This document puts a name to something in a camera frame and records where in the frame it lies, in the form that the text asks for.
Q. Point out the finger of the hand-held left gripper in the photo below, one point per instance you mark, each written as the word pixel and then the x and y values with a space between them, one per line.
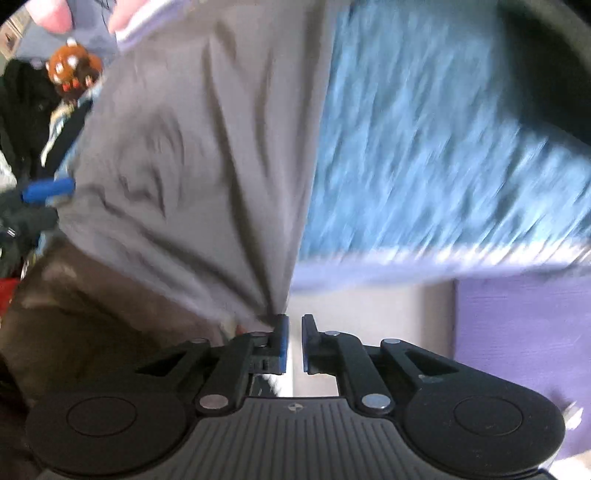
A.
pixel 46 190

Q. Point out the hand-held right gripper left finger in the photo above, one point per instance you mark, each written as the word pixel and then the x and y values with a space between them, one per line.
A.
pixel 282 346

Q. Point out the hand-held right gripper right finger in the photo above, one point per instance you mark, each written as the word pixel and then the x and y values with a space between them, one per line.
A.
pixel 308 346

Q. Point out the grey pants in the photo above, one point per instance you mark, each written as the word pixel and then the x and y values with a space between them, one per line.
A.
pixel 207 161

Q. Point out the black clothes pile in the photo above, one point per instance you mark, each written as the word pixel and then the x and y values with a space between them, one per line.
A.
pixel 23 115

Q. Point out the stack of folded clothes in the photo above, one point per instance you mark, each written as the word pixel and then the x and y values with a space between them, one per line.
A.
pixel 157 27

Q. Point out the black cloth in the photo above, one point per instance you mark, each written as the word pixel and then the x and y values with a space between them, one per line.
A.
pixel 69 134

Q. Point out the lavender bed sheet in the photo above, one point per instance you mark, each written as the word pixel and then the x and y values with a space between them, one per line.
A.
pixel 369 272

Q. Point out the red bag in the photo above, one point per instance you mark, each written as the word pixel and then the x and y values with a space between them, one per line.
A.
pixel 7 295

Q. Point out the brown plush toy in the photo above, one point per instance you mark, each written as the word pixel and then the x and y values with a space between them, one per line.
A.
pixel 69 69

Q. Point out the person's brown clothing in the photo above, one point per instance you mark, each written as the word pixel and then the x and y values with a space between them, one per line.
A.
pixel 92 314

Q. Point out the grey-blue printed pillow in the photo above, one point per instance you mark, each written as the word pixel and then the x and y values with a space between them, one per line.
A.
pixel 90 23

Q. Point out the pink and white cloth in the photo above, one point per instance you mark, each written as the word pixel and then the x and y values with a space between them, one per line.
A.
pixel 48 14

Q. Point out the pink folded garment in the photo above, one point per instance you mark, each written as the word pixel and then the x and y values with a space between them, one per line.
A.
pixel 131 14

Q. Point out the purple mat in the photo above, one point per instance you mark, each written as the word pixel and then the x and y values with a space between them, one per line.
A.
pixel 531 346

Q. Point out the blue patterned bedspread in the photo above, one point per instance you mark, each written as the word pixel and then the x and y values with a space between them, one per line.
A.
pixel 438 138

